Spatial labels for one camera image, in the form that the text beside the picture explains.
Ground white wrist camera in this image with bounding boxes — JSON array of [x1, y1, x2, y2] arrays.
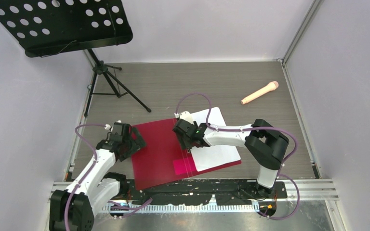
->
[[174, 111, 194, 124], [104, 120, 121, 131]]

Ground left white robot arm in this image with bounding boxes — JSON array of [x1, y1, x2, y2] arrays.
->
[[48, 121, 146, 231]]

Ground beige toy microphone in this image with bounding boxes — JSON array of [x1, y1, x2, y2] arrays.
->
[[240, 81, 279, 105]]

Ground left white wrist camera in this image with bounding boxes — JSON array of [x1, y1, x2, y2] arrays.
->
[[104, 120, 121, 131]]

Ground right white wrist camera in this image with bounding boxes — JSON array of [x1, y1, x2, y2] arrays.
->
[[174, 111, 194, 124]]

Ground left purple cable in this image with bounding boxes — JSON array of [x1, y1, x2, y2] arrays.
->
[[64, 123, 154, 231]]

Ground red plastic folder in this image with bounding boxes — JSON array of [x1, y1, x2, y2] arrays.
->
[[132, 118, 231, 190]]

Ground white paper sheets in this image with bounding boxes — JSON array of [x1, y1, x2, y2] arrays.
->
[[191, 107, 241, 173]]

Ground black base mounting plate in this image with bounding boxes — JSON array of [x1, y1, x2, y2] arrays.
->
[[112, 179, 287, 205]]

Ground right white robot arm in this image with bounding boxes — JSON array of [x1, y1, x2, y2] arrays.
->
[[172, 119, 290, 198]]

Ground aluminium rail frame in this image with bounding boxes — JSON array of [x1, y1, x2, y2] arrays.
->
[[48, 178, 339, 214]]

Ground black perforated music stand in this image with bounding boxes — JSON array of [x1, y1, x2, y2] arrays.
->
[[0, 0, 133, 116]]

